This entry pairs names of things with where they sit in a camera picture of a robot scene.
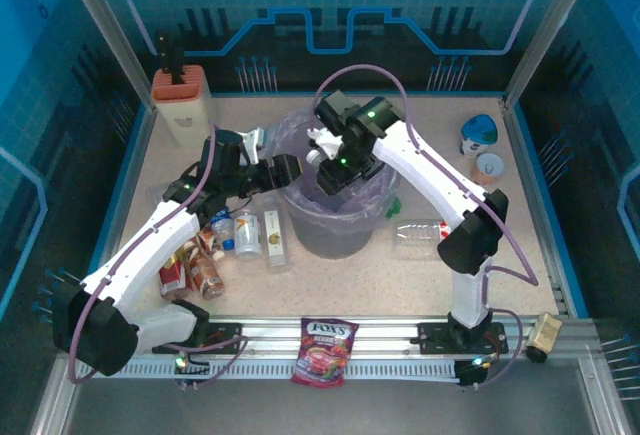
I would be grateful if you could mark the clear bottle white cap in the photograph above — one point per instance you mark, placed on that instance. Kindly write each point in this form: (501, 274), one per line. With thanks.
(313, 156)

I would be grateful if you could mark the green label plastic bottle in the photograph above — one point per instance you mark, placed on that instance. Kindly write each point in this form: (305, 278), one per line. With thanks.
(394, 207)

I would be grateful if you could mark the clear bottle lime label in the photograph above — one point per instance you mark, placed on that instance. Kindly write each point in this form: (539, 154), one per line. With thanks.
(276, 242)

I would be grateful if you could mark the small white-labelled bottle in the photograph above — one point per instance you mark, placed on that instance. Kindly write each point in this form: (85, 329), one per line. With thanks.
(247, 237)

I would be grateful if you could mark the water bottle blue label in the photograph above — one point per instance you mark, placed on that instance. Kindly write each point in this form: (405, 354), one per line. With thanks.
(223, 229)

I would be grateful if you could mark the brown label plastic bottle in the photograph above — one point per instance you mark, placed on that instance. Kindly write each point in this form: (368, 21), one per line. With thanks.
(205, 275)
(210, 242)

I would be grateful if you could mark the clear bottle red label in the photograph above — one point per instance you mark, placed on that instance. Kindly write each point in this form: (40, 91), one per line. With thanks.
(422, 237)

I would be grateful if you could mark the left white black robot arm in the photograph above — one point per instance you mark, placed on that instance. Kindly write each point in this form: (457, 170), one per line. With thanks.
(145, 250)

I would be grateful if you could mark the purple plastic bin liner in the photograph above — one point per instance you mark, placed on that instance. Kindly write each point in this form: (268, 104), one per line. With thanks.
(295, 125)

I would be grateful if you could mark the grey plastic bin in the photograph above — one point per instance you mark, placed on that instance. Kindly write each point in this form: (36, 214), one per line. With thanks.
(330, 240)

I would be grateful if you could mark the beige knife block orange top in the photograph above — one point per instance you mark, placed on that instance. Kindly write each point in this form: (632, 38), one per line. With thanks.
(187, 115)

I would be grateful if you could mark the blue white carton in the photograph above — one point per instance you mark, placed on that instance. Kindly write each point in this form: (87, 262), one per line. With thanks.
(479, 135)

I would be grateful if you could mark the red gold label bottle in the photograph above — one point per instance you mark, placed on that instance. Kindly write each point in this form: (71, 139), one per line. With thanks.
(172, 277)

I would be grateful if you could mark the tin can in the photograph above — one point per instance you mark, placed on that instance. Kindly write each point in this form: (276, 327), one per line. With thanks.
(489, 169)

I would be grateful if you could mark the purple candy bag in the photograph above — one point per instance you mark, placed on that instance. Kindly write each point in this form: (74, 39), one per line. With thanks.
(322, 350)

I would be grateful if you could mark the small black electronics module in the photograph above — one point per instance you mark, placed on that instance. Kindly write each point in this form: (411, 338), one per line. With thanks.
(472, 372)
(192, 370)

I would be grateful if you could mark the aluminium mounting rail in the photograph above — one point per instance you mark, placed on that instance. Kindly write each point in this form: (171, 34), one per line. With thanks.
(390, 335)

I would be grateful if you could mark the aluminium frame post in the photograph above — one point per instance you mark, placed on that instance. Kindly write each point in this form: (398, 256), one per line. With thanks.
(550, 30)
(105, 30)

